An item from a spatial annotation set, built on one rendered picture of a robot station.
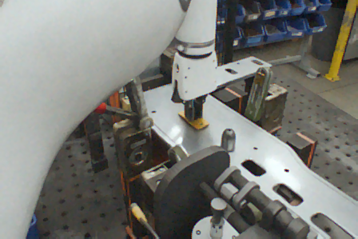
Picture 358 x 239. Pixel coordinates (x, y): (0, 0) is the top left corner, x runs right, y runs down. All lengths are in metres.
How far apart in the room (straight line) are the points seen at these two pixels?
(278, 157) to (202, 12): 0.34
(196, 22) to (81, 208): 0.65
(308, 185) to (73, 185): 0.72
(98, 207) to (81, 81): 0.84
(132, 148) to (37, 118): 0.51
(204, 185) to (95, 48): 0.28
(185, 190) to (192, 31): 0.34
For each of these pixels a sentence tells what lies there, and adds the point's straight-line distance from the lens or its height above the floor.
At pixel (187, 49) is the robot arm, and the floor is 1.20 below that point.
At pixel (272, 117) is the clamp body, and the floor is 0.97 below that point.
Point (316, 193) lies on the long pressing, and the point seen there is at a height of 1.00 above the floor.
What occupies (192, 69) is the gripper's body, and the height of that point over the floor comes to 1.16.
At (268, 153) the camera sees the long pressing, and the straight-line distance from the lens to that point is 0.71.
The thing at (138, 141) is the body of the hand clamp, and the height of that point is 1.03.
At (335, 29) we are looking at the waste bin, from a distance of 3.76.
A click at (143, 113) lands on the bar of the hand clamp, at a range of 0.66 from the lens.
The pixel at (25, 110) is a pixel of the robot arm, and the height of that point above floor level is 1.36.
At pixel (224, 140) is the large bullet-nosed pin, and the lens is 0.68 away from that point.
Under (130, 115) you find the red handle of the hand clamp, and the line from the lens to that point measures 0.66.
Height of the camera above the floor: 1.44
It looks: 31 degrees down
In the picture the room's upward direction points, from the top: straight up
